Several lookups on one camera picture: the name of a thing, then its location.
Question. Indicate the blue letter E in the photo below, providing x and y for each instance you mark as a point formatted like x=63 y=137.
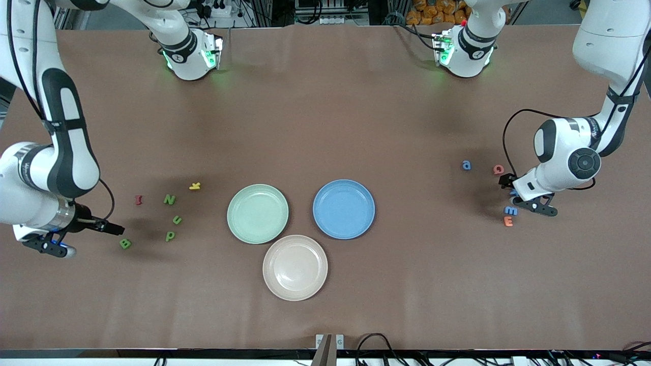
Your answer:
x=510 y=210

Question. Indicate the green letter U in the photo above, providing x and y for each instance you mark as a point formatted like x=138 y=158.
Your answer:
x=177 y=220

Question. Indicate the brown table cover sheet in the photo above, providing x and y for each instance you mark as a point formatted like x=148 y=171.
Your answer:
x=325 y=315

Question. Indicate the green letter B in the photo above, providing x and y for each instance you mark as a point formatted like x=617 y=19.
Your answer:
x=124 y=244

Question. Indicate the blue plate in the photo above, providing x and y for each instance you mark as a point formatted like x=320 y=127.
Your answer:
x=344 y=209

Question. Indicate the orange snack bag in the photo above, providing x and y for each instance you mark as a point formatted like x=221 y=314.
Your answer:
x=437 y=12

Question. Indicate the grey metal bracket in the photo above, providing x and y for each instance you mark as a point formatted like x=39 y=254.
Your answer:
x=329 y=346

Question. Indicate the black table edge rail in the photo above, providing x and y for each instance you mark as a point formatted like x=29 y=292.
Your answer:
x=152 y=353

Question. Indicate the green letter P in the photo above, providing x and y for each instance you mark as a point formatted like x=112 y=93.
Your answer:
x=170 y=236

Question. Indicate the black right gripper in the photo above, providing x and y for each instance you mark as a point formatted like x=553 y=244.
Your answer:
x=84 y=222

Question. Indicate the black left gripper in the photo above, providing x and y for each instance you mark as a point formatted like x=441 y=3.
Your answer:
x=506 y=180

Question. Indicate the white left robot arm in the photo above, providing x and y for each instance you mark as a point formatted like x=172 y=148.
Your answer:
x=559 y=147

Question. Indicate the green letter N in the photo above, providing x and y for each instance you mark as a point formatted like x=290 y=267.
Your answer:
x=169 y=200

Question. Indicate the green plate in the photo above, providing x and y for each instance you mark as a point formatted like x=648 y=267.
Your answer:
x=258 y=214

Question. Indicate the base connector box green light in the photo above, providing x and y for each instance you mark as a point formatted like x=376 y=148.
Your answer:
x=442 y=48
x=211 y=51

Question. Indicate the pink plate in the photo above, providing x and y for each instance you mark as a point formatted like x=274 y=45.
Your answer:
x=295 y=268

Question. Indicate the white power strip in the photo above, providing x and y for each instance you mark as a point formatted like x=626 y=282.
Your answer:
x=333 y=20

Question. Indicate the salmon red letter Q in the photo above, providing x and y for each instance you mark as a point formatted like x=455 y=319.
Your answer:
x=498 y=170

